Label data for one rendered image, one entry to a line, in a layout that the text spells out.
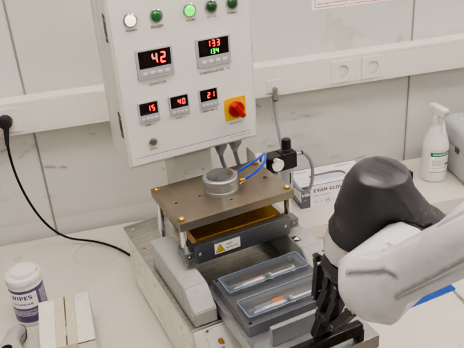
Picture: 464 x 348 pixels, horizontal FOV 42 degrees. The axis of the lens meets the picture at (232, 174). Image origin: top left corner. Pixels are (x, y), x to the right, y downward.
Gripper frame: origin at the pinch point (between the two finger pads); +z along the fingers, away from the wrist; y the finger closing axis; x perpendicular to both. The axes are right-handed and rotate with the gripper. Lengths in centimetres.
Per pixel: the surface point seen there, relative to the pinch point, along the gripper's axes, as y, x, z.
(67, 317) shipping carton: -40, -37, 36
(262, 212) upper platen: -33.2, 7.2, 9.2
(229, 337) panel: -13.2, -9.8, 19.4
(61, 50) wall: -106, -18, 9
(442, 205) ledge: -37, 77, 40
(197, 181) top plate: -46.8, -2.5, 8.9
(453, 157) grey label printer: -51, 91, 37
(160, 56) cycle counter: -62, -6, -16
